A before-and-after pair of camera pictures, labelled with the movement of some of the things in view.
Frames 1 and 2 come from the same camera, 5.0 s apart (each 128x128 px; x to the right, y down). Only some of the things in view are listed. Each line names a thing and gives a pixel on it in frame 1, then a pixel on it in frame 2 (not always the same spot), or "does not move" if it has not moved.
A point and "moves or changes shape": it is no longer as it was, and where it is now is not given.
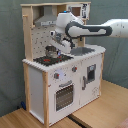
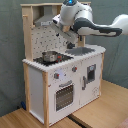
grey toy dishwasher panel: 91,73 does not move
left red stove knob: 56,75 does not move
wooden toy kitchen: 58,84 does not move
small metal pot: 51,51 moves or changes shape
